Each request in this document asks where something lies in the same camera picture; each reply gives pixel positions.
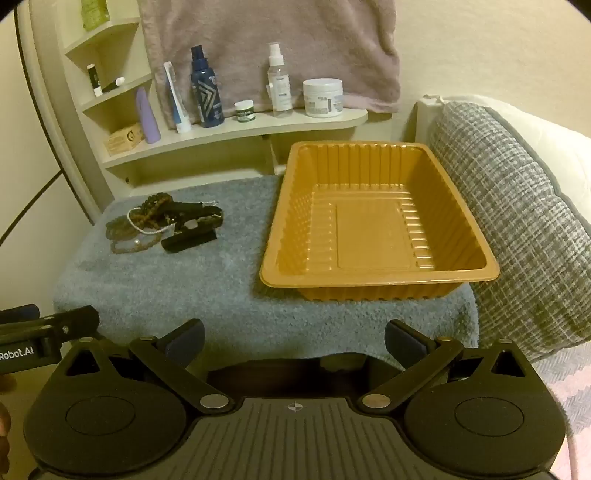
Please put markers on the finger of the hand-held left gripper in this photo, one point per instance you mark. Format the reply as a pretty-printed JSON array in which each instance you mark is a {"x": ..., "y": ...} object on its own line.
[
  {"x": 78, "y": 321},
  {"x": 23, "y": 312}
]

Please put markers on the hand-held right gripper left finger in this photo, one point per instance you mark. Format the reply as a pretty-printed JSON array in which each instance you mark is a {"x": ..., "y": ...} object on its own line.
[{"x": 184, "y": 344}]

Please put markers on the grey-blue fluffy mat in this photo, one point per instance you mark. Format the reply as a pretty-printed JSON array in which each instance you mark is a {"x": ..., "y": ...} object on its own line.
[{"x": 184, "y": 286}]

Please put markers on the cream wooden shelf unit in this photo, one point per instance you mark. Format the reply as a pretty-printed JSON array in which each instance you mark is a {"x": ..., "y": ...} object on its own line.
[{"x": 240, "y": 129}]

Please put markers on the black tube with white cap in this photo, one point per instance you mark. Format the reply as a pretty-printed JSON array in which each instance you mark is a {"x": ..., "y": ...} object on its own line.
[{"x": 111, "y": 85}]

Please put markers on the small green jar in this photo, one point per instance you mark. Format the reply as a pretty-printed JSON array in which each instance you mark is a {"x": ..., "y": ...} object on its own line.
[{"x": 244, "y": 113}]

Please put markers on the cardboard box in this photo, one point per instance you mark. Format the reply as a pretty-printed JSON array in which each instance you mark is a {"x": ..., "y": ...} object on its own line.
[{"x": 122, "y": 141}]

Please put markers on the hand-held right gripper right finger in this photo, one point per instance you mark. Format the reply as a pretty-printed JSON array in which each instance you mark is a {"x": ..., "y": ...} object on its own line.
[{"x": 400, "y": 342}]

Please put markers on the pink zigzag blanket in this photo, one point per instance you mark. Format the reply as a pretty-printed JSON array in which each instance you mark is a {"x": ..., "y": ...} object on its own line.
[{"x": 572, "y": 392}]

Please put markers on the grey woven cushion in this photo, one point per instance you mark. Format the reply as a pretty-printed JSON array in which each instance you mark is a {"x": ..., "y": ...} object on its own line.
[{"x": 508, "y": 207}]

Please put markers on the black hair clip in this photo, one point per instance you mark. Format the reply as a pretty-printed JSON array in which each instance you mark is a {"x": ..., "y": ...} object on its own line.
[
  {"x": 194, "y": 210},
  {"x": 184, "y": 242}
]

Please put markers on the orange plastic tray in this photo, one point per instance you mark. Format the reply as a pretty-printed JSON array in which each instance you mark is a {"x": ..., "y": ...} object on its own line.
[{"x": 369, "y": 230}]

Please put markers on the green box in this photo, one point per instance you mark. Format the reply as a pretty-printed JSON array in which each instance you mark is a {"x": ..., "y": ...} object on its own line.
[{"x": 96, "y": 14}]

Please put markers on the person's left hand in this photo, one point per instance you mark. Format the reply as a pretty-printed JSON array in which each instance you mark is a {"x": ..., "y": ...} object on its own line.
[{"x": 3, "y": 434}]

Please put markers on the black and white tube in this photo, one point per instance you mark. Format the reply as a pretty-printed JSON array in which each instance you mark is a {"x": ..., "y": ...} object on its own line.
[{"x": 94, "y": 78}]

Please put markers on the white bedding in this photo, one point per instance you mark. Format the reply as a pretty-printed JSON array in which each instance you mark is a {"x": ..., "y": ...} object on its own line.
[{"x": 554, "y": 138}]

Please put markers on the blue and white tube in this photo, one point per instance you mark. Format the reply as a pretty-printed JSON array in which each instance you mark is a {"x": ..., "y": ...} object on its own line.
[{"x": 175, "y": 101}]

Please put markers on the white jar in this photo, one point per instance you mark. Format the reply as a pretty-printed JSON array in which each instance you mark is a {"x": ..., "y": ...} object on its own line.
[{"x": 323, "y": 99}]

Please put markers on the clear spray bottle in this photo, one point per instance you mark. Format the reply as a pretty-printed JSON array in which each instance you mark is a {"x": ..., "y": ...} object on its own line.
[{"x": 280, "y": 87}]

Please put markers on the purple tube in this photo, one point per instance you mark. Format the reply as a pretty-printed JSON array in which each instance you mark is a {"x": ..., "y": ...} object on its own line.
[{"x": 147, "y": 120}]

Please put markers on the dark blue bottle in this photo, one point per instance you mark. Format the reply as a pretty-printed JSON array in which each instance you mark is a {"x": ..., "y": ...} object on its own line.
[{"x": 207, "y": 97}]

